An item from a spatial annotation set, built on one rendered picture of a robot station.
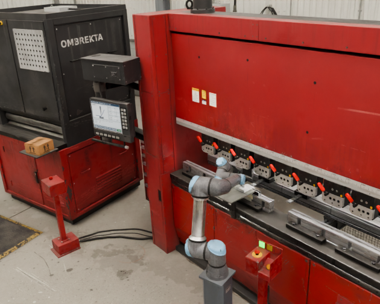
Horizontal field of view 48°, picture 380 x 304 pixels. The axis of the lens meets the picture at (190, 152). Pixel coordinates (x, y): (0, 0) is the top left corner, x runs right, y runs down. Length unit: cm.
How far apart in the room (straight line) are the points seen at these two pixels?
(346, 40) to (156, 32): 163
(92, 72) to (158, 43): 66
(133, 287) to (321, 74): 250
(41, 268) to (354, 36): 347
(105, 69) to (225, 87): 108
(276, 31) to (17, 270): 328
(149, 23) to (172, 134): 100
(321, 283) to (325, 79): 136
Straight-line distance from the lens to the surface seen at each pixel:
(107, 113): 382
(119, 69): 362
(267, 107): 300
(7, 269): 464
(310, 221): 310
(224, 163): 307
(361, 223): 320
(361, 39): 250
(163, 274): 414
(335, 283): 304
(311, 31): 267
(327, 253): 298
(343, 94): 263
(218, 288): 285
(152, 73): 361
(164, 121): 376
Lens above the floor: 261
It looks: 23 degrees down
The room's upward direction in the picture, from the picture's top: 3 degrees counter-clockwise
